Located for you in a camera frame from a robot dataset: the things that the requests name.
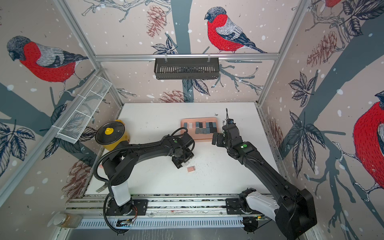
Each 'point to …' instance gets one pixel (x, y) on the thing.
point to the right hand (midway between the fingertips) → (220, 134)
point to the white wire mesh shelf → (81, 112)
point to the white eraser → (190, 125)
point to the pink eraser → (191, 168)
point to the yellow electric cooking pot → (112, 134)
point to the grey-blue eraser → (201, 130)
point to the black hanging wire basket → (187, 69)
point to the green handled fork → (102, 188)
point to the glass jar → (69, 221)
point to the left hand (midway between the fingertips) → (193, 158)
